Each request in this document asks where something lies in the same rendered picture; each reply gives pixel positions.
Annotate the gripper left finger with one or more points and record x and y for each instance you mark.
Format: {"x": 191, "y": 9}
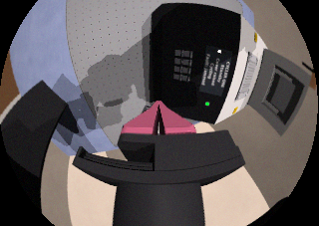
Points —
{"x": 146, "y": 122}

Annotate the black and white benchtop lab instrument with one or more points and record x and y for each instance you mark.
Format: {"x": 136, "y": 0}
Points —
{"x": 204, "y": 64}

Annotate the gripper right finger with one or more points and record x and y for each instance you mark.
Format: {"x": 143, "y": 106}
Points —
{"x": 172, "y": 123}

